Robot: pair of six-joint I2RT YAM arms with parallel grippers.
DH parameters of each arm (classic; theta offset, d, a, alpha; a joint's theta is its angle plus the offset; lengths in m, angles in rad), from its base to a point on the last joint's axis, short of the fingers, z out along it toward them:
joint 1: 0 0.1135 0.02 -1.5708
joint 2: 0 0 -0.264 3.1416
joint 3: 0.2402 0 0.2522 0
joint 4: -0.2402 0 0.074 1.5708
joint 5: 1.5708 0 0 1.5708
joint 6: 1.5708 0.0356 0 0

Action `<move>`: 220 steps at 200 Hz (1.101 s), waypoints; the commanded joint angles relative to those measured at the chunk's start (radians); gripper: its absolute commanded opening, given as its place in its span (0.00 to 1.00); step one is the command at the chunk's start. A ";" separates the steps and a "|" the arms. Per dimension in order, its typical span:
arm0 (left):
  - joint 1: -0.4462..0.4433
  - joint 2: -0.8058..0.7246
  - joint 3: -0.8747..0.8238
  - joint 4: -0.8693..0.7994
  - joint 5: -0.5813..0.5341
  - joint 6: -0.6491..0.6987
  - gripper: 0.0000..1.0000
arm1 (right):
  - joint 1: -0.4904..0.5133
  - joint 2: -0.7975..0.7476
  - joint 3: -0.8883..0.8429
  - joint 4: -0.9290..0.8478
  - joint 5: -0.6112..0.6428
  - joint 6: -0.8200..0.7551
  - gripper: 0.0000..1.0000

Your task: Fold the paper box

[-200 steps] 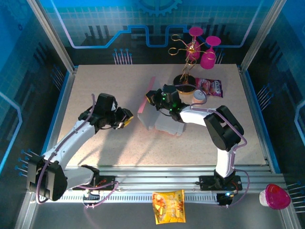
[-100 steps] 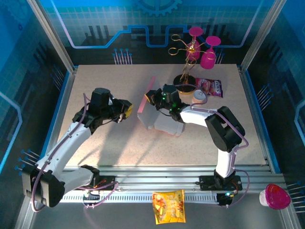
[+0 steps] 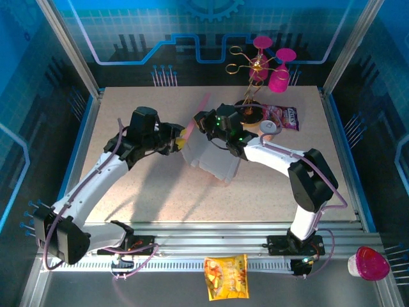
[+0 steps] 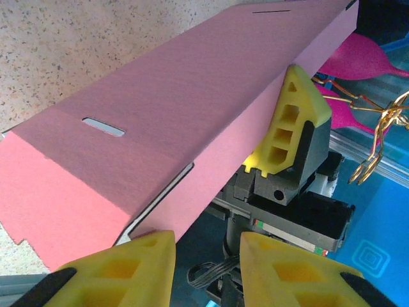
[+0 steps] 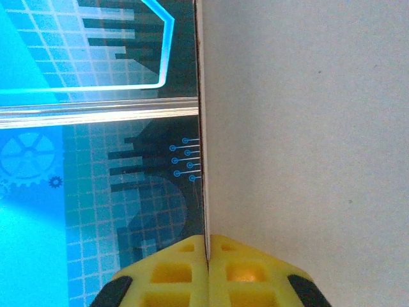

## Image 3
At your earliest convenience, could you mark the gold wire glass rack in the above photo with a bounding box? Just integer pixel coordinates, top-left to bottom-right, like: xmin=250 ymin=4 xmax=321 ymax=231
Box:
xmin=225 ymin=45 xmax=282 ymax=126

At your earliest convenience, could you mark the white cup with pink lid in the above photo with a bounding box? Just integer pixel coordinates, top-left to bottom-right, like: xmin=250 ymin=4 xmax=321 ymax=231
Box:
xmin=347 ymin=246 xmax=391 ymax=282

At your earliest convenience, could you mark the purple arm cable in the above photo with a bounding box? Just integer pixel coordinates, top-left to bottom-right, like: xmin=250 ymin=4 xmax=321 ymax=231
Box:
xmin=236 ymin=102 xmax=349 ymax=279
xmin=42 ymin=117 xmax=160 ymax=281

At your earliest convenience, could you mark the aluminium frame post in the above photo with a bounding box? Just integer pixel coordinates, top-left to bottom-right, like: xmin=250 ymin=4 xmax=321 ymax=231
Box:
xmin=35 ymin=0 xmax=105 ymax=98
xmin=321 ymin=0 xmax=375 ymax=97

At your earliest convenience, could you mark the white slotted cable duct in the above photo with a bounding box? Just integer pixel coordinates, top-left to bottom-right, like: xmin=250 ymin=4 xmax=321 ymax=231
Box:
xmin=47 ymin=258 xmax=293 ymax=273

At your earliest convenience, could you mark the aluminium side rail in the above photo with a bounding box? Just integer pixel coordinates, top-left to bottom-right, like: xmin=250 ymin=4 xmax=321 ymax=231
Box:
xmin=56 ymin=89 xmax=106 ymax=231
xmin=318 ymin=86 xmax=368 ymax=233

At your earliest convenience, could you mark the small round white-lidded cup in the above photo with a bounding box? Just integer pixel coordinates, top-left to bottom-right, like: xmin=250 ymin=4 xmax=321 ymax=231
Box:
xmin=258 ymin=118 xmax=279 ymax=141

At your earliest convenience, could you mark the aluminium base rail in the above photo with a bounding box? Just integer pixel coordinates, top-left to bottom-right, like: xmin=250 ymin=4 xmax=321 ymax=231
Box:
xmin=38 ymin=222 xmax=384 ymax=262

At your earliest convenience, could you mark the pink wine glass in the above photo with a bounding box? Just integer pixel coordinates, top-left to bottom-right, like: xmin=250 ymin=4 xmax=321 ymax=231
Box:
xmin=267 ymin=47 xmax=298 ymax=94
xmin=248 ymin=35 xmax=274 ymax=81

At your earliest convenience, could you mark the small black controller box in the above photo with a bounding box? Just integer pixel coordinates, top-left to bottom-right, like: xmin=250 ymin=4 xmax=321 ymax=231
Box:
xmin=291 ymin=258 xmax=313 ymax=278

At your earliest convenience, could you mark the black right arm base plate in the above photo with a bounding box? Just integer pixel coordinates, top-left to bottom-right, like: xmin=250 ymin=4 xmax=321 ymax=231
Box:
xmin=266 ymin=235 xmax=325 ymax=256

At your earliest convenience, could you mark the pink white paper box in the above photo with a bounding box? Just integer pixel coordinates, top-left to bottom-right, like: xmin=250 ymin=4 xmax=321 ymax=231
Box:
xmin=180 ymin=92 xmax=242 ymax=186

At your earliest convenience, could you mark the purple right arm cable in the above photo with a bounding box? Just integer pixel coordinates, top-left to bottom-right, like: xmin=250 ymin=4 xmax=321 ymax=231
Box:
xmin=236 ymin=102 xmax=349 ymax=279

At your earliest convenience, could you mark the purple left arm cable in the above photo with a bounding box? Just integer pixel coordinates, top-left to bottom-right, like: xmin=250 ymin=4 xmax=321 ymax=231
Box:
xmin=42 ymin=117 xmax=160 ymax=281

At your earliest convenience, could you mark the purple candy bag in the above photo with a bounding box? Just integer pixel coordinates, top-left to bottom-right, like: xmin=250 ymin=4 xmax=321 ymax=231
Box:
xmin=260 ymin=104 xmax=300 ymax=131

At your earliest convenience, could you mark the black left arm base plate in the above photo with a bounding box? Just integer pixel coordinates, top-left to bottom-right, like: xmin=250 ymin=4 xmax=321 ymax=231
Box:
xmin=123 ymin=235 xmax=157 ymax=256

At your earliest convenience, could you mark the yellow snack bag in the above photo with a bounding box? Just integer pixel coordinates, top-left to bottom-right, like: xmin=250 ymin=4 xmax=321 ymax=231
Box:
xmin=203 ymin=254 xmax=251 ymax=302

